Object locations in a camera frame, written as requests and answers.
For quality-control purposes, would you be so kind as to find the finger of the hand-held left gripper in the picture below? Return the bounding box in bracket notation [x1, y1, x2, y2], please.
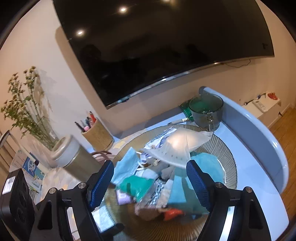
[102, 222, 125, 241]

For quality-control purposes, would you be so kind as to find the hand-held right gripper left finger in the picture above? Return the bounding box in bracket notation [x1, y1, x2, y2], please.
[29, 160, 115, 241]

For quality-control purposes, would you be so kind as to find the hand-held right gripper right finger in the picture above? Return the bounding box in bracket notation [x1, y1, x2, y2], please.
[186, 159, 271, 241]

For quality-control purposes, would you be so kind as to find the clear pocket tissue pack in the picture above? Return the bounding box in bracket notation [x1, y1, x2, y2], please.
[91, 204, 116, 233]

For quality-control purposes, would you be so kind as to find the light blue cloth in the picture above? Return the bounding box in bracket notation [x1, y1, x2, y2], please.
[168, 175, 193, 204]

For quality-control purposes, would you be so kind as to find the teal towel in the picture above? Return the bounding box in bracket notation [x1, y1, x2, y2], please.
[166, 152, 226, 215]

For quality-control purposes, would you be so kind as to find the purple packet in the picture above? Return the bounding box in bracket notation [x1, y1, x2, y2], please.
[116, 189, 134, 205]

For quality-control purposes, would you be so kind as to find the blue face mask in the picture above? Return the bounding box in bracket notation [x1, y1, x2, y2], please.
[113, 147, 145, 184]

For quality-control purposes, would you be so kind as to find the grey plush piece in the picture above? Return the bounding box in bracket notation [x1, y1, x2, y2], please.
[161, 166, 176, 180]

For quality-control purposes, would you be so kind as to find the brown plush piece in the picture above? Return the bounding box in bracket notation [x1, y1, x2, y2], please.
[135, 205, 167, 222]

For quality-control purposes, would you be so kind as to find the orange soft item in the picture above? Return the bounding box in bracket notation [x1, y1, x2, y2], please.
[162, 207, 185, 222]

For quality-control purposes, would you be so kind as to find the ribbed glass plate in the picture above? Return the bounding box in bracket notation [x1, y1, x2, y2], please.
[102, 124, 237, 241]

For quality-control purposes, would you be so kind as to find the black white checkered cloth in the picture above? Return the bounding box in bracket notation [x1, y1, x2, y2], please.
[148, 179, 167, 204]

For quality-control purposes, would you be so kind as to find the white tissue sheet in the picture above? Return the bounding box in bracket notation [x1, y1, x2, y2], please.
[141, 127, 213, 168]

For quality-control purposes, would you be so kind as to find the blue white printed packet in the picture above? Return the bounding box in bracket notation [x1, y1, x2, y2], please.
[144, 126, 178, 151]

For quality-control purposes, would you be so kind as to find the cream tumbler white lid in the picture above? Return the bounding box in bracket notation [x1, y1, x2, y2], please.
[50, 134, 102, 183]

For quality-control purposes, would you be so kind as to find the woven pen holder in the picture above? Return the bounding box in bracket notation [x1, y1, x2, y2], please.
[81, 117, 115, 151]

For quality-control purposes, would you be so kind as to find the bunch of pens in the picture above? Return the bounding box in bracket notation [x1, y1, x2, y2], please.
[74, 111, 96, 133]

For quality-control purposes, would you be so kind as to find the dark chair back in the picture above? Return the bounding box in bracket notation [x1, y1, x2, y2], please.
[0, 130, 16, 149]

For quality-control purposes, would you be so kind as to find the light blue curved table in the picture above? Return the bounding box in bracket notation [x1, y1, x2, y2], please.
[111, 86, 289, 241]

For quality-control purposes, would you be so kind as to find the green packet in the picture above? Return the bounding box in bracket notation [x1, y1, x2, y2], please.
[179, 101, 197, 121]

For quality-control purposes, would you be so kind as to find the glass vase with flowers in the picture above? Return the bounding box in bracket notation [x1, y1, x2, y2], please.
[1, 66, 58, 149]

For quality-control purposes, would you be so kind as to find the white remote control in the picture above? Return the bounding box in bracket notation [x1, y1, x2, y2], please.
[252, 100, 266, 112]

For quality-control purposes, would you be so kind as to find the white shelf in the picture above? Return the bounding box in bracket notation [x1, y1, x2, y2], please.
[243, 91, 281, 128]

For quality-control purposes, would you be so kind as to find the black television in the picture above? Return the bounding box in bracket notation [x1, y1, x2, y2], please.
[53, 0, 275, 110]

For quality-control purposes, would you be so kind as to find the glass jug with handle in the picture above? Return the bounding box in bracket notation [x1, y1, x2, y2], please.
[188, 93, 224, 132]

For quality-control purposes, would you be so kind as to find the thin black cable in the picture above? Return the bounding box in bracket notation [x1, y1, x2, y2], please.
[225, 58, 251, 68]

